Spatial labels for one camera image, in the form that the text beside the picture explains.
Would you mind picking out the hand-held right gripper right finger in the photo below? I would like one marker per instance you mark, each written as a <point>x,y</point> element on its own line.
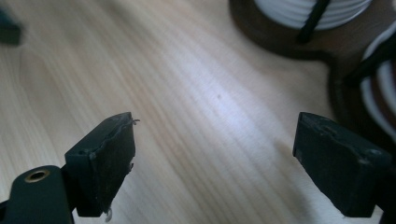
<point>339,165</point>

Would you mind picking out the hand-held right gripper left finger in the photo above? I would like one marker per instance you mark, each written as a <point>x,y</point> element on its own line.
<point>102,165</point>

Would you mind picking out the stack of brown paper cups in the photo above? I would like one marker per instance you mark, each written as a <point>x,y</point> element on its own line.
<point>386,93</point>

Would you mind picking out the stack of white paper cups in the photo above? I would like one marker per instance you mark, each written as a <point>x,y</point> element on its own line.
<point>280,12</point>

